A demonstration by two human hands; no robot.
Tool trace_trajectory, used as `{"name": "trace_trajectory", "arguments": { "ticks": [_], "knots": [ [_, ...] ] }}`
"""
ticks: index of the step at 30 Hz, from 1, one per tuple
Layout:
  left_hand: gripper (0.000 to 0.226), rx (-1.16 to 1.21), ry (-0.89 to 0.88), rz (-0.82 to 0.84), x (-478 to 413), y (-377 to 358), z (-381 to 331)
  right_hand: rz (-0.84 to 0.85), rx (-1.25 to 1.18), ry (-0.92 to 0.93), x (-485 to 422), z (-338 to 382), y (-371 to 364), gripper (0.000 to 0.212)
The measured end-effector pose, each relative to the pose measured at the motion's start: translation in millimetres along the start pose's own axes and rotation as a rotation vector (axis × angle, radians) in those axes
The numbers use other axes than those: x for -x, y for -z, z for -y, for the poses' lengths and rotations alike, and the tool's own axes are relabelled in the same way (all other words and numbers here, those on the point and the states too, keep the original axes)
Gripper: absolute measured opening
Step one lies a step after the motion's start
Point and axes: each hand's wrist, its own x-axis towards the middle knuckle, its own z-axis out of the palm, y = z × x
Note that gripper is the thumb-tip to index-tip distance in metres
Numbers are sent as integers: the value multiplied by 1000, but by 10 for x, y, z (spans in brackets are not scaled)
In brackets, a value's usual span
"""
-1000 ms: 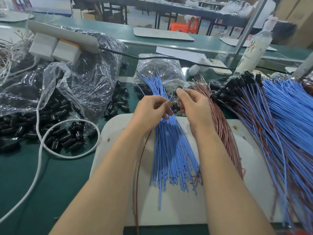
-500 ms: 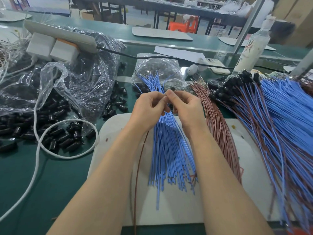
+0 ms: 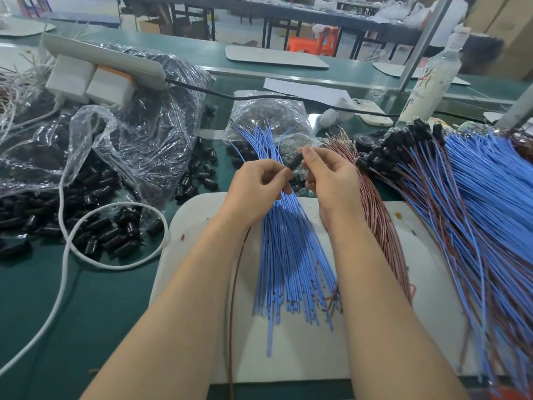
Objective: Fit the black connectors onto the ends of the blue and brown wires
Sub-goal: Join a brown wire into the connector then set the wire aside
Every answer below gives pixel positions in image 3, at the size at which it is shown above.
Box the pile of black plastic caps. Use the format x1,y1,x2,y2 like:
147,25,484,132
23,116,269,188
0,136,222,263

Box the short metal frame post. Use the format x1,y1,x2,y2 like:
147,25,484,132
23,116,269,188
495,83,533,132

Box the person's left hand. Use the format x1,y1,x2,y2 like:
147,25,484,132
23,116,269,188
218,158,295,236

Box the white work board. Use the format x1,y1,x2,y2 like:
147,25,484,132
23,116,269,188
150,193,484,384

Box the white computer mouse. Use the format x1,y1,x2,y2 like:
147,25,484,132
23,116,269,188
317,109,339,130

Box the white flat device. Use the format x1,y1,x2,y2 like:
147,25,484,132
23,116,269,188
341,97,394,127

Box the orange plastic stool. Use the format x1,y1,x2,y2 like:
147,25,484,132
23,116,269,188
287,26,341,57

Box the white spray bottle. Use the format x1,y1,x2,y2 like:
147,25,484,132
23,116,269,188
398,26,472,126

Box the person's right hand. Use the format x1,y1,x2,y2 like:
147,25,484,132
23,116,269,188
300,146,369,236

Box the white charging cable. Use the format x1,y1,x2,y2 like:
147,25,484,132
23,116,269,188
0,99,170,378

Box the bundle of stripped brown wires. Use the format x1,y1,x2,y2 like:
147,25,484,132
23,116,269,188
0,56,53,140

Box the small clear plastic bag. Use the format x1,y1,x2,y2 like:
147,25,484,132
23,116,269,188
223,91,318,157

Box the long black-frame table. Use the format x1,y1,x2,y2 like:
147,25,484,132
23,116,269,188
120,0,421,57

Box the white paper sheet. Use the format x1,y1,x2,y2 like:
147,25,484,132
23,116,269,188
263,77,358,107

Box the pile of assembled wire harnesses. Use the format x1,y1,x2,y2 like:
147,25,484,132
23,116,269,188
354,119,533,395

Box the bundle of blue wires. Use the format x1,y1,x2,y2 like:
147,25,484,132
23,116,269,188
229,122,340,357

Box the blue table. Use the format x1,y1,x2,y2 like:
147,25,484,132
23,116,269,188
21,0,122,27

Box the black power cord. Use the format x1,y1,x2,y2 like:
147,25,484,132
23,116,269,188
167,77,492,126

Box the white flat tray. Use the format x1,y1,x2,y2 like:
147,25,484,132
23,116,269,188
225,44,330,69
0,17,56,38
372,61,471,87

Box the person's left forearm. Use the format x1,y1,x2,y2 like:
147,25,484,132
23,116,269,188
82,221,268,400

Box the slanted metal frame post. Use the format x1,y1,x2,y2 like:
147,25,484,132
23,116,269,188
398,0,456,90

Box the cardboard boxes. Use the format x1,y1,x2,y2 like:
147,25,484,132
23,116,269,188
466,0,533,80

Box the white orange charger adapter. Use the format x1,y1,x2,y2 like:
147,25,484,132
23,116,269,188
86,66,137,109

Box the white power strip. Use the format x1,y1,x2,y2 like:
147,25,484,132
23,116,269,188
42,33,169,91

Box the person's right forearm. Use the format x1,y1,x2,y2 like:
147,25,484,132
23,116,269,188
333,219,469,400

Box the large clear plastic bag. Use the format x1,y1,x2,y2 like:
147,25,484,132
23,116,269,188
0,41,216,207

